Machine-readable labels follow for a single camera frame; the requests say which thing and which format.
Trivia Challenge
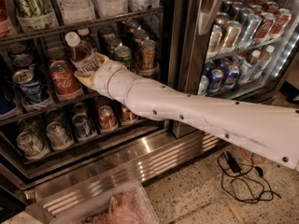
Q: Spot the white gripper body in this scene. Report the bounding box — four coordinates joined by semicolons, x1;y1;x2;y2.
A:
93;61;137;102

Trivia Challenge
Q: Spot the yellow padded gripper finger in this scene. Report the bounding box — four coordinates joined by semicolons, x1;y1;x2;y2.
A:
74;71;94;90
95;53;111;66

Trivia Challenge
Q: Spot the tea bottle white cap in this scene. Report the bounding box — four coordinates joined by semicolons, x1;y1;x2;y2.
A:
64;32;99;74

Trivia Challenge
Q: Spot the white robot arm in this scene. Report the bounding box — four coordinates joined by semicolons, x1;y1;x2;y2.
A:
75;59;299;170

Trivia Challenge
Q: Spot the blue can lower shelf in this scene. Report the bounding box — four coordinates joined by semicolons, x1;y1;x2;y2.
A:
72;114;92;138

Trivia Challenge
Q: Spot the gold can lower shelf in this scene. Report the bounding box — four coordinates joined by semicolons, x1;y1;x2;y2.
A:
121;106;137;125

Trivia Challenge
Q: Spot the red can lower shelf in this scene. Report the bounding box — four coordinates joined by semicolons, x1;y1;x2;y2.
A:
98;105;118;132

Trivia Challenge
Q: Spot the blue pepsi can middle shelf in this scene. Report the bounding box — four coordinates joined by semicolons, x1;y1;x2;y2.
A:
12;69;49;105

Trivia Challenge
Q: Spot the silver can lower shelf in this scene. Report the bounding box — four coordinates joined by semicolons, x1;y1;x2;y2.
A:
46;122;73;150

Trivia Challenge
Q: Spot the green striped cans top shelf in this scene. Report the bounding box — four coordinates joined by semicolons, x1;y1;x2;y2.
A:
13;0;52;18

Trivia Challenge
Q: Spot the blue pepsi can right fridge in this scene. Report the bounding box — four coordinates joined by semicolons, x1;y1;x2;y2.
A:
208;69;223;93
223;65;239;88

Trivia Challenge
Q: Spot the glass fridge door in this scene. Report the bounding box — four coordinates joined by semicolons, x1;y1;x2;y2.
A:
172;0;299;139

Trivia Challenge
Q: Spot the green can front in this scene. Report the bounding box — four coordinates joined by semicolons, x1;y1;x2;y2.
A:
113;46;132;70

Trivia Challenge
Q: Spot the red cola can front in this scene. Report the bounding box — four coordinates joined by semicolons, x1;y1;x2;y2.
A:
50;61;81;95

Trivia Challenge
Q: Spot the red cola can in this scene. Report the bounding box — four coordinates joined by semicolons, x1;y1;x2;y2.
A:
48;47;69;64
50;61;81;95

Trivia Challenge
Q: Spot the red cola can behind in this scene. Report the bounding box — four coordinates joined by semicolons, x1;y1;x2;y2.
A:
48;47;69;64

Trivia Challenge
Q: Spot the gold can front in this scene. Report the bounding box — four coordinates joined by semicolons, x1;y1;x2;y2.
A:
138;39;157;70

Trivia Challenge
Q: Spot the green patterned can lower left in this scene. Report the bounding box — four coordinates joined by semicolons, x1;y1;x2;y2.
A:
16;131;45;159

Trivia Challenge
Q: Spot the clear bin with pink wrap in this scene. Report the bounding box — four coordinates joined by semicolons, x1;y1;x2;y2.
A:
50;180;160;224

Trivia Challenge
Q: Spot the orange cable loop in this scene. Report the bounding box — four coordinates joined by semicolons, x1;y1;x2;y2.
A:
240;147;268;166

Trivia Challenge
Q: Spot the black power adapter with cable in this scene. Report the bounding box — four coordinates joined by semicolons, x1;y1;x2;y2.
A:
217;151;280;204

